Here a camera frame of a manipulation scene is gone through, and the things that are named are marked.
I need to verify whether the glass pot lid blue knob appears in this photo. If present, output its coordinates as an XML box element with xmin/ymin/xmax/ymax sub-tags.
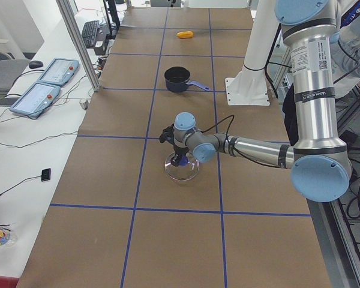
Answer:
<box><xmin>164</xmin><ymin>152</ymin><xmax>200</xmax><ymax>181</ymax></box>

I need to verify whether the black computer mouse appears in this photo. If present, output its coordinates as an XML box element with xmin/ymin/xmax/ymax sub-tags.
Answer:
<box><xmin>28</xmin><ymin>60</ymin><xmax>44</xmax><ymax>69</ymax></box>

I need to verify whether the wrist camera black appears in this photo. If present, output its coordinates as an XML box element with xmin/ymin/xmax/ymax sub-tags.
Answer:
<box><xmin>159</xmin><ymin>125</ymin><xmax>174</xmax><ymax>144</ymax></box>

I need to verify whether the small metal cylinder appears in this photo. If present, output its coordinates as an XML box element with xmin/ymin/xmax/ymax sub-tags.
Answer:
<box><xmin>79</xmin><ymin>99</ymin><xmax>89</xmax><ymax>110</ymax></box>

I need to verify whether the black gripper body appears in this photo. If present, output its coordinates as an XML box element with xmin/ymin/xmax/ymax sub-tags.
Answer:
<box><xmin>173</xmin><ymin>145</ymin><xmax>189</xmax><ymax>157</ymax></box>

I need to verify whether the white pedestal column with base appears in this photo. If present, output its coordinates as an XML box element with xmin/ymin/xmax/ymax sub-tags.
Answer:
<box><xmin>225</xmin><ymin>0</ymin><xmax>279</xmax><ymax>106</ymax></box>

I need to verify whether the dark blue saucepan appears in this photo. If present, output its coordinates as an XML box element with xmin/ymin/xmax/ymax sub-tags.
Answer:
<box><xmin>164</xmin><ymin>66</ymin><xmax>211</xmax><ymax>92</ymax></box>

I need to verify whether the teach pendant blue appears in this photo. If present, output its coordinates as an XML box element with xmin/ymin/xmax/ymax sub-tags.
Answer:
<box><xmin>38</xmin><ymin>58</ymin><xmax>79</xmax><ymax>87</ymax></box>
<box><xmin>10</xmin><ymin>82</ymin><xmax>61</xmax><ymax>118</ymax></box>

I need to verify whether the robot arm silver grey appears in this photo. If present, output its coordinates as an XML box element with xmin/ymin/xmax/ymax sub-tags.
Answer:
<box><xmin>169</xmin><ymin>1</ymin><xmax>352</xmax><ymax>202</ymax></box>

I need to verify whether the grey office chair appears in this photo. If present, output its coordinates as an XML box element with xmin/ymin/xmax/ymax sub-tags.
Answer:
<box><xmin>0</xmin><ymin>38</ymin><xmax>31</xmax><ymax>118</ymax></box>

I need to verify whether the black keyboard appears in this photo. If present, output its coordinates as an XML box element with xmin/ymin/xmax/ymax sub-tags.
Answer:
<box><xmin>82</xmin><ymin>20</ymin><xmax>99</xmax><ymax>48</ymax></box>

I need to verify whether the aluminium frame post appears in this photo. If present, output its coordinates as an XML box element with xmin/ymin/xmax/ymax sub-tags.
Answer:
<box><xmin>56</xmin><ymin>0</ymin><xmax>100</xmax><ymax>92</ymax></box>

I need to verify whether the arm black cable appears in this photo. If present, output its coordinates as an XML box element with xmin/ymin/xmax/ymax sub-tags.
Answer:
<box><xmin>197</xmin><ymin>114</ymin><xmax>292</xmax><ymax>170</ymax></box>

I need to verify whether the yellow toy corn cob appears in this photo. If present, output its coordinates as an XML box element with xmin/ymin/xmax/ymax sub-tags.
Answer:
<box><xmin>176</xmin><ymin>31</ymin><xmax>194</xmax><ymax>39</ymax></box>

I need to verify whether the upper teach pendant blue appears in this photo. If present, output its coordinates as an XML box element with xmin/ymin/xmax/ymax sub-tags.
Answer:
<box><xmin>38</xmin><ymin>58</ymin><xmax>79</xmax><ymax>87</ymax></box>

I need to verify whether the lower teach pendant blue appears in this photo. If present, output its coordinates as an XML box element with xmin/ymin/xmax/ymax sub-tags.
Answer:
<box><xmin>10</xmin><ymin>82</ymin><xmax>61</xmax><ymax>118</ymax></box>

